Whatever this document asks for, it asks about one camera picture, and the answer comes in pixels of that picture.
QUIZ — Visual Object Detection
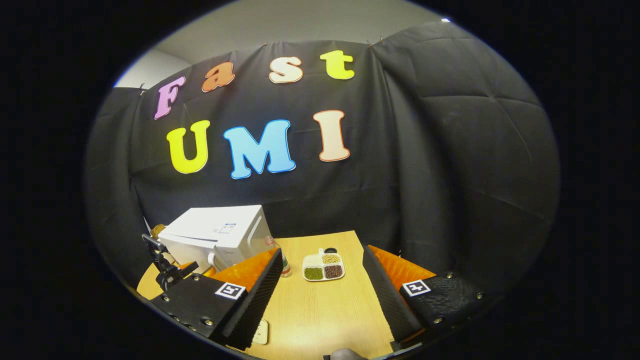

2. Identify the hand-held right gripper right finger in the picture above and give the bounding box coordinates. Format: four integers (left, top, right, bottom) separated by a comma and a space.
362, 244, 488, 352

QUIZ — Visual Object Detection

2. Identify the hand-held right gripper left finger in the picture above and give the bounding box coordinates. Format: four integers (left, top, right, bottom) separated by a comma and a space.
148, 247, 284, 352

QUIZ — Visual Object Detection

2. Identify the white microwave oven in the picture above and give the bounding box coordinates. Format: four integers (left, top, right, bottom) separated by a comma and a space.
157, 204, 273, 273

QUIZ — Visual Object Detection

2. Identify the cream rectangular plate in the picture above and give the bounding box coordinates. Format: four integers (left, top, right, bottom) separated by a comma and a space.
251, 319, 270, 346

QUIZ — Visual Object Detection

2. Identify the clear plastic bottle red label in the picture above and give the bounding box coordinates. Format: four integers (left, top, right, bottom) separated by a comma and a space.
264, 235, 293, 278

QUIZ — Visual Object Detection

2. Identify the white divided tray of beans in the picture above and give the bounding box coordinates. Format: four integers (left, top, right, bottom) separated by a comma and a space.
302, 248, 346, 282

